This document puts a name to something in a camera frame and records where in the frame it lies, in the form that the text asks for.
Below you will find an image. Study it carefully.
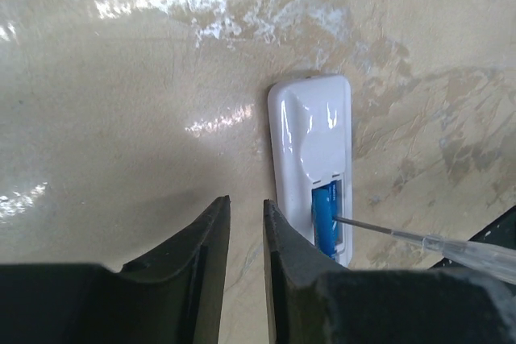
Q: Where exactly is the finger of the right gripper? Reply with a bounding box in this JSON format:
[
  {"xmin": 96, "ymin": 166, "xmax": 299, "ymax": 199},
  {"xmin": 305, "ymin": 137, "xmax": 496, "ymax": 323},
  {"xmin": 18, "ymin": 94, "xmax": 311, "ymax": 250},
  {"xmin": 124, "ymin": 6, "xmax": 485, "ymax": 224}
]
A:
[{"xmin": 470, "ymin": 205, "xmax": 516, "ymax": 250}]

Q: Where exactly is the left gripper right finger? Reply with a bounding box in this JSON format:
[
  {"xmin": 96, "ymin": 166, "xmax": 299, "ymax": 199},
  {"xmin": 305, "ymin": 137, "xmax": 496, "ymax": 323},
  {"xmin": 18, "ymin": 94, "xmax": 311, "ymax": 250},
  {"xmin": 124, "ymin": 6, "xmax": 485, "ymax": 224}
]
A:
[{"xmin": 263, "ymin": 200, "xmax": 515, "ymax": 343}]

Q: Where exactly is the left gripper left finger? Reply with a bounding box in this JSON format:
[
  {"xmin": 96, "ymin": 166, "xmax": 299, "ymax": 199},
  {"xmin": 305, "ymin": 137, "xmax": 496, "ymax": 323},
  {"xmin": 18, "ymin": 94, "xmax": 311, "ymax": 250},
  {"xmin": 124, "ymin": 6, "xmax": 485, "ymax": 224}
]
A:
[{"xmin": 1, "ymin": 197, "xmax": 231, "ymax": 343}]

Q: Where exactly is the clear handled screwdriver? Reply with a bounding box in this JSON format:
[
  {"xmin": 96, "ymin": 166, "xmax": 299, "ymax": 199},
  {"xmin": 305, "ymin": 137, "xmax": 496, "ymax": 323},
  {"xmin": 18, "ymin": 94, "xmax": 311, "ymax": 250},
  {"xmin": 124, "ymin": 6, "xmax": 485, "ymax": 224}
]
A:
[{"xmin": 334, "ymin": 217, "xmax": 515, "ymax": 284}]

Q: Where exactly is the blue battery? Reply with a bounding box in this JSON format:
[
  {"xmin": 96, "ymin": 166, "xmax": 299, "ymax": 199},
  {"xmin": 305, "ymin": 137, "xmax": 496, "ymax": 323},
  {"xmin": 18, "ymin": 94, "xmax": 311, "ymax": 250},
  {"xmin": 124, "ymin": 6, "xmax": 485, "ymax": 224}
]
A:
[{"xmin": 312, "ymin": 181, "xmax": 339, "ymax": 260}]

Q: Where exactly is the white remote control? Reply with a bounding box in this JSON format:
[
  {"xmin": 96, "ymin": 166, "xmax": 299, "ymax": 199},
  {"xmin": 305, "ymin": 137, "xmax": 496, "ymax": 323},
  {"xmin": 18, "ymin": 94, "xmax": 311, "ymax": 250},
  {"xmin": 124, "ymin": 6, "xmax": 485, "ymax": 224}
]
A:
[{"xmin": 268, "ymin": 74, "xmax": 353, "ymax": 267}]

